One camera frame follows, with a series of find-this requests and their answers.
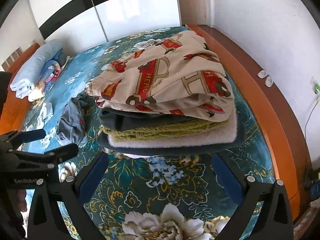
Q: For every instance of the wall socket with green plug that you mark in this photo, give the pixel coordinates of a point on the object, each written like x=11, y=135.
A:
x=315, y=86

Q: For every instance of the cream fire truck print garment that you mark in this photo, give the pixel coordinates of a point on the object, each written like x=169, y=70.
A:
x=180, y=75

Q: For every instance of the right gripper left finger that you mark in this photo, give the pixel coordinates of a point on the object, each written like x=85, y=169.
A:
x=45, y=219

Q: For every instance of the teal floral bedspread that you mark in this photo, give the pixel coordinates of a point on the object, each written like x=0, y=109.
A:
x=148, y=185

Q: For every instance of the colourful folded blanket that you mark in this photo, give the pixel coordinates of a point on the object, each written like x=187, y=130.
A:
x=49, y=75

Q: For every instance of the dark grey folded garment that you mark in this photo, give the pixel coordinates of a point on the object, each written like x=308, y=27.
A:
x=123, y=121

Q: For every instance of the orange wooden bed frame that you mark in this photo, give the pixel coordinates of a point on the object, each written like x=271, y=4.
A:
x=274, y=116

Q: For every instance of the olive green folded garment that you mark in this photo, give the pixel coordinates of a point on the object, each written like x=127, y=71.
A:
x=185, y=128

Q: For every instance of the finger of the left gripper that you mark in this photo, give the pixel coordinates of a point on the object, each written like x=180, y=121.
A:
x=21, y=161
x=14, y=139

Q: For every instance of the white fleece folded garment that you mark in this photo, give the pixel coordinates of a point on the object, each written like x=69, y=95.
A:
x=225, y=134

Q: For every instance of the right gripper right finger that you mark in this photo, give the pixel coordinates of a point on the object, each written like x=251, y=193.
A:
x=274, y=220

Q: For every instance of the navy folded garment bottom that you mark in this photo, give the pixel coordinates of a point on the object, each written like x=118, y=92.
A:
x=102, y=140

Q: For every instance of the person's left hand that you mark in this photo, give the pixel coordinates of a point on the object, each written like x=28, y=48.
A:
x=21, y=202

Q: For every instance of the grey crumpled garment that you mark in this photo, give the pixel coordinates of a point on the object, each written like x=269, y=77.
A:
x=71, y=124

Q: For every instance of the white slippers pair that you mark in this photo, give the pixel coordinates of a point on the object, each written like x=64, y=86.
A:
x=264, y=75

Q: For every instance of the light blue shirt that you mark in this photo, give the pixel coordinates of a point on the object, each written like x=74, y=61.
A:
x=46, y=113

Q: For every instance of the white and black wardrobe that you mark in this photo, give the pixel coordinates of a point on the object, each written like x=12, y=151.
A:
x=83, y=24

